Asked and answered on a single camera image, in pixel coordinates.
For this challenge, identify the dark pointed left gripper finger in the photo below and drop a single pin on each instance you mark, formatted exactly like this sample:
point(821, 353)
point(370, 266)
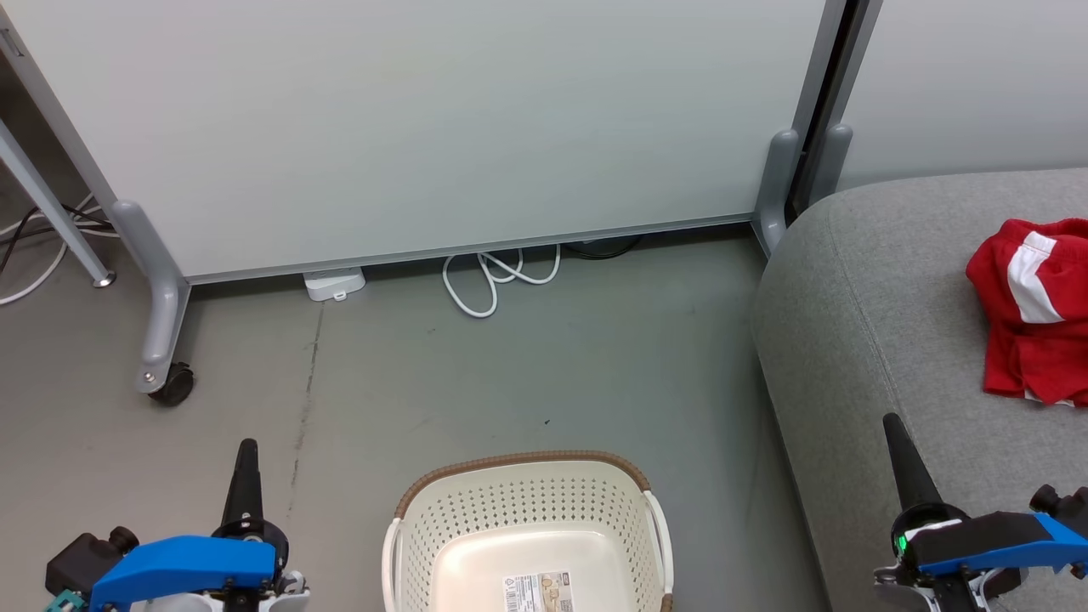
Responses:
point(245, 484)

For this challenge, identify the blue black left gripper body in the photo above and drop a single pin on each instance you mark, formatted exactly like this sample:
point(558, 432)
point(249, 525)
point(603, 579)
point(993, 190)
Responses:
point(187, 565)

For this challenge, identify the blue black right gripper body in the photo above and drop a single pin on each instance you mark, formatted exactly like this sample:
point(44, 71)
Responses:
point(986, 540)

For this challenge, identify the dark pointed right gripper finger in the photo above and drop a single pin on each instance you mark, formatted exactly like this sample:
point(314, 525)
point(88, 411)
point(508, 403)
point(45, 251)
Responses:
point(909, 467)

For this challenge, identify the red white sports jersey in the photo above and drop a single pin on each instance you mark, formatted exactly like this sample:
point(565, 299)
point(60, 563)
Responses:
point(1037, 331)

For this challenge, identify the cream perforated laundry basket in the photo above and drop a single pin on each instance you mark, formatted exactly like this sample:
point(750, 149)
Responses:
point(527, 527)

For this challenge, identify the black caster wheel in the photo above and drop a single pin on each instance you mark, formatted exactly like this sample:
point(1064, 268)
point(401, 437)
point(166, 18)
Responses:
point(174, 384)

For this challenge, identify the grey fabric sofa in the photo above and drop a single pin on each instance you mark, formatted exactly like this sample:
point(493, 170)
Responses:
point(892, 340)

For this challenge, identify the grey partition foot with caster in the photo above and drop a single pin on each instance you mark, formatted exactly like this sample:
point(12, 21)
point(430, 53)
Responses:
point(161, 314)

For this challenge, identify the white power strip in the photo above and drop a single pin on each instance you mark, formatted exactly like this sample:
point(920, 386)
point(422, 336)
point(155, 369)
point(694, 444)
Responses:
point(334, 283)

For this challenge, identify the short grey partition foot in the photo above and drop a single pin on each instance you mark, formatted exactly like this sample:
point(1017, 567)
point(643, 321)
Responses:
point(829, 161)
point(775, 187)

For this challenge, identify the grey metal table leg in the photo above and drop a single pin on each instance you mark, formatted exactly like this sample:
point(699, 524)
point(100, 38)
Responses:
point(59, 221)

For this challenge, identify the narrow white partition panel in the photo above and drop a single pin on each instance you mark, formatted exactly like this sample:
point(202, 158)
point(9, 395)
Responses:
point(977, 85)

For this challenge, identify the wide white partition panel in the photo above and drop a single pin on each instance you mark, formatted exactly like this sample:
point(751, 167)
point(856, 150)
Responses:
point(425, 119)

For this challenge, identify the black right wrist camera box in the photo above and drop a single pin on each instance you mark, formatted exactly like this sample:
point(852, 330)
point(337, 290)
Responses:
point(1062, 500)

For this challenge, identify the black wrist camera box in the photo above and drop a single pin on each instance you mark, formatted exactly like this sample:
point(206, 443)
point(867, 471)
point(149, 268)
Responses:
point(1062, 500)
point(85, 561)

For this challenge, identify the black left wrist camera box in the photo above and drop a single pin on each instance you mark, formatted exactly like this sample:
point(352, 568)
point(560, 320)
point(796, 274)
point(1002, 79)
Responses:
point(85, 561)

